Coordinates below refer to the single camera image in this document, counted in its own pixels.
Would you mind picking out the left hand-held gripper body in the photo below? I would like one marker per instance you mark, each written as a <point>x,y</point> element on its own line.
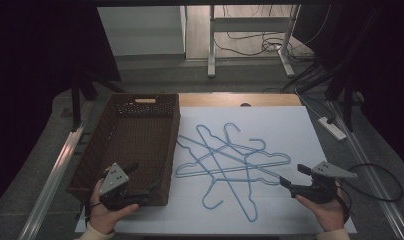
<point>113,180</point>

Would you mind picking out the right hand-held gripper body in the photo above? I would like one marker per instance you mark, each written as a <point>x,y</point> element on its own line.
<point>330,170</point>

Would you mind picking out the brown woven basket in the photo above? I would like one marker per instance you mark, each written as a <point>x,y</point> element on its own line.
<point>140,140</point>

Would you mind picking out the person's left hand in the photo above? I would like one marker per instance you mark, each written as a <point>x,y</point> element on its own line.
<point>105,218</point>

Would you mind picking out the person's right hand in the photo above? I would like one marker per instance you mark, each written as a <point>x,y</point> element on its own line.
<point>330,215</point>

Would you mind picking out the white table sheet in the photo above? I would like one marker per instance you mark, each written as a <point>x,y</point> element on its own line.
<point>290,133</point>

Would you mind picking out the white power strip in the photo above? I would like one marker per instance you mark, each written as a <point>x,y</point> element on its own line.
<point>333,130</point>

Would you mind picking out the black metal stand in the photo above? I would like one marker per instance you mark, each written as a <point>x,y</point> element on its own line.
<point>348,106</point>
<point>77,96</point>

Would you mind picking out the dark curtain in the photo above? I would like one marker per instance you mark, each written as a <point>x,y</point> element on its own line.
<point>383,73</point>
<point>33,83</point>

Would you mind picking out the white panel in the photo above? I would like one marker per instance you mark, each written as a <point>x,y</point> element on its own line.
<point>140,30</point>

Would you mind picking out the aluminium rail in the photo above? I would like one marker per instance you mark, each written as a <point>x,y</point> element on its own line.
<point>376,173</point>
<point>50,176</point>

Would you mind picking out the white desk frame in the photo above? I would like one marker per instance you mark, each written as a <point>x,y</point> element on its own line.
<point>250,24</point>

